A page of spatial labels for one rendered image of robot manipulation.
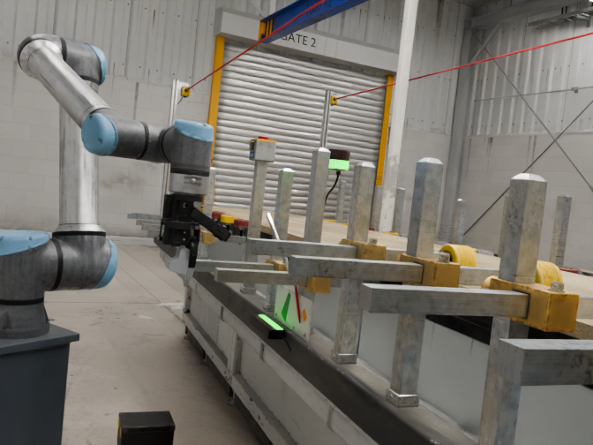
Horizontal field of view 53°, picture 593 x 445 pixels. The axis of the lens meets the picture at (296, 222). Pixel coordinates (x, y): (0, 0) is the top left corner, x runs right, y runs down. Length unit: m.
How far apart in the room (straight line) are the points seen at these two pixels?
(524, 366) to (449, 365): 0.86
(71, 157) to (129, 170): 7.32
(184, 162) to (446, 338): 0.70
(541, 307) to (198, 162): 0.82
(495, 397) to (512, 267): 0.18
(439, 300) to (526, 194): 0.21
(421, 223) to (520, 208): 0.25
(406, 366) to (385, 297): 0.41
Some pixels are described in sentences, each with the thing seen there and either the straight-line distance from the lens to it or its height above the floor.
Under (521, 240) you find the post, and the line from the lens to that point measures 0.87.
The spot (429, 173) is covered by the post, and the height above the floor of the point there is 1.12.
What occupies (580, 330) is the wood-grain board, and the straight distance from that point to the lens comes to 1.09.
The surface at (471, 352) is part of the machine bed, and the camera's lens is 1.30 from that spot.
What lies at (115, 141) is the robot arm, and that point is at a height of 1.13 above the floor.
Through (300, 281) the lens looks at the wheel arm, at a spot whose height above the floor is 0.84.
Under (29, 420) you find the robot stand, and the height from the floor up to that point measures 0.38.
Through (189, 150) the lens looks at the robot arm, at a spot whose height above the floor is 1.13.
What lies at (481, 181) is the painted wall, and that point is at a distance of 11.42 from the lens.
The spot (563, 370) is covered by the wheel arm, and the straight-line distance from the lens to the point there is 0.54.
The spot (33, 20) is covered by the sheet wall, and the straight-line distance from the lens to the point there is 9.23.
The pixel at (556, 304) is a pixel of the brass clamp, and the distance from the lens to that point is 0.82.
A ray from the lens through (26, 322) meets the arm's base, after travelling 1.75.
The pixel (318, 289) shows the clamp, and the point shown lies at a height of 0.83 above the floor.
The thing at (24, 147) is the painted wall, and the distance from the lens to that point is 9.00.
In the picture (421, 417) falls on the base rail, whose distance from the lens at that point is 1.10.
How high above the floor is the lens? 1.06
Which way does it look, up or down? 3 degrees down
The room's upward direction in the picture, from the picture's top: 6 degrees clockwise
